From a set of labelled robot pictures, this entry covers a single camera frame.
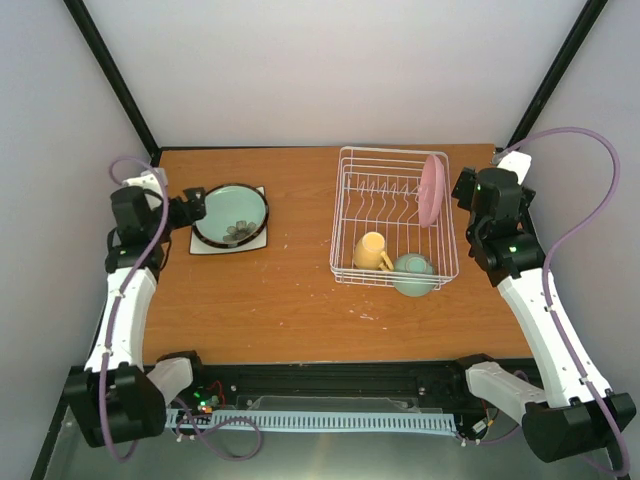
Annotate pink round plate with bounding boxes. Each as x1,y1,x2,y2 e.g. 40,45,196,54
418,154,445,228

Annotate black round plate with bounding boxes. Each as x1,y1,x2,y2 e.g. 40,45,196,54
192,182,273,249

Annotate yellow ceramic mug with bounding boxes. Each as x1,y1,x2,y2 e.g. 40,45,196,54
353,232,394,272

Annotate left black frame post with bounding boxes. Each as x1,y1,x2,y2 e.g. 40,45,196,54
63,0,161,164

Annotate right black frame post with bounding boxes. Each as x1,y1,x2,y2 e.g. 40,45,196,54
506,0,608,147

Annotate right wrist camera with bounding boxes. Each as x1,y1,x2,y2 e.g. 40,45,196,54
491,151,532,185

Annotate green ceramic bowl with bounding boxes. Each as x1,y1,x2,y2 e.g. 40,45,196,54
392,253,435,298

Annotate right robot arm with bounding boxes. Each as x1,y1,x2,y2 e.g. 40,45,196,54
452,168,636,462

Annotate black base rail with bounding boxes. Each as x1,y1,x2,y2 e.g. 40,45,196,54
64,362,601,416

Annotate black frame post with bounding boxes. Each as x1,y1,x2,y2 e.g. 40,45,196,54
63,0,161,164
506,0,608,147

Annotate light blue cable duct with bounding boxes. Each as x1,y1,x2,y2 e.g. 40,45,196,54
196,410,457,436

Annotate white wire dish rack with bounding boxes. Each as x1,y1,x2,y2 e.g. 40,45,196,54
329,146,459,291

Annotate metal base plate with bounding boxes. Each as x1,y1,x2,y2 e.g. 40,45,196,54
38,413,602,479

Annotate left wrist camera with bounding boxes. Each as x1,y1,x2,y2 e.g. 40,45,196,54
122,168,168,197

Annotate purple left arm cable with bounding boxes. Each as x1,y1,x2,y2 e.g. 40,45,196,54
98,156,262,464

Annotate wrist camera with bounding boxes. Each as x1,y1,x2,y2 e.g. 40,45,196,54
122,168,168,197
491,151,532,185

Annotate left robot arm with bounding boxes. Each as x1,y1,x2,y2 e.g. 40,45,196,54
64,186,208,448

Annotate white square plate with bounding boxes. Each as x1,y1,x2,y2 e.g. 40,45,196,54
188,185,268,256

